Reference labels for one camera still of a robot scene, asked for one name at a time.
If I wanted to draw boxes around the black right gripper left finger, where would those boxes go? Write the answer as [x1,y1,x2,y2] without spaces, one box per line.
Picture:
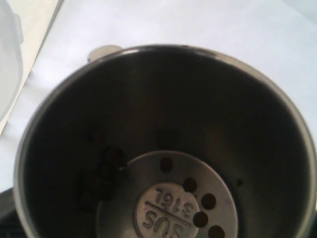
[0,188,20,238]

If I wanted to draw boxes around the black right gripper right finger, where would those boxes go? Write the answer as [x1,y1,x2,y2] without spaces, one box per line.
[307,209,317,238]

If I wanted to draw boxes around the steel mug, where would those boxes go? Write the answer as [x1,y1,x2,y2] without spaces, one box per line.
[13,45,317,238]

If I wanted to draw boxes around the translucent plastic pitcher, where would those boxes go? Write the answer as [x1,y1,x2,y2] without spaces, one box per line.
[0,0,23,119]

